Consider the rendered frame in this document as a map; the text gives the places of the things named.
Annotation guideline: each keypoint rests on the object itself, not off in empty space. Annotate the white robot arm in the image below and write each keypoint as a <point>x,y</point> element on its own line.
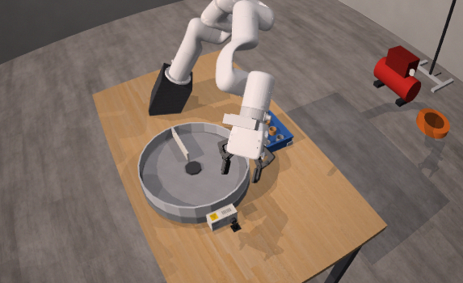
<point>241,19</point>

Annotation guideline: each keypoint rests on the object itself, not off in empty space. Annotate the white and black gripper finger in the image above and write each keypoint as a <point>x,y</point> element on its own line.
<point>225,156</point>
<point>261,165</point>

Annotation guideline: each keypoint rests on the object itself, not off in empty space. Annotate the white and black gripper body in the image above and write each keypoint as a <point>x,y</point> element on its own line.
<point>248,143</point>

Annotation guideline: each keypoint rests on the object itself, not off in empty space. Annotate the blue crate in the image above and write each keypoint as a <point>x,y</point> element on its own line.
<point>280,129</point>

